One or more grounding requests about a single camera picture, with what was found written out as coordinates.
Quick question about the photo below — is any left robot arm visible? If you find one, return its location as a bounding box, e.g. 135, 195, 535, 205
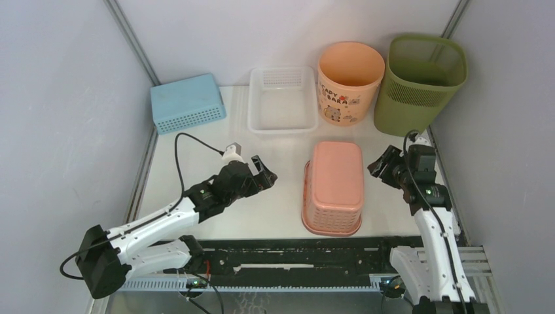
75, 156, 278, 299

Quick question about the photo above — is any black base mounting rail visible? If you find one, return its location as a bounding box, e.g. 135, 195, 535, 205
179, 236, 423, 288

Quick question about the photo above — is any green mesh waste bin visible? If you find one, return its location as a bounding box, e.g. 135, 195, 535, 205
374, 34, 468, 137

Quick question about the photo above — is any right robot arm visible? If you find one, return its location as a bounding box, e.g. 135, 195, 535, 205
368, 144, 488, 313

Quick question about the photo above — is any right black cable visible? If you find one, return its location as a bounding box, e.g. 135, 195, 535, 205
402, 130, 470, 314

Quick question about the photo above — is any white toothed cable duct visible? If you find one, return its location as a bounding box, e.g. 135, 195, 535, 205
116, 277, 384, 292

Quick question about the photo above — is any clear white plastic tray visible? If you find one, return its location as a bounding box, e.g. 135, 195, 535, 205
247, 66, 319, 135

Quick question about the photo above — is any orange capybara bucket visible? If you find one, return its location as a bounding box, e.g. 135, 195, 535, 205
317, 42, 385, 126

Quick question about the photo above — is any pink plastic basket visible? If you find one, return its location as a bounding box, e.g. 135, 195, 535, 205
301, 141, 365, 237

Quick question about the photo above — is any black cable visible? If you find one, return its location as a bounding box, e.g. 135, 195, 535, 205
402, 130, 470, 314
59, 131, 226, 282

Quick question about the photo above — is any blue plastic basket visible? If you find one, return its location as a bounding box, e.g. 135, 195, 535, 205
150, 73, 226, 135

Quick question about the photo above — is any left black cable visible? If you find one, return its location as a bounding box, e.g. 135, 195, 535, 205
59, 131, 226, 282

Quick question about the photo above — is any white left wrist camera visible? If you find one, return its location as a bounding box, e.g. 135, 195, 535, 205
222, 142, 244, 164

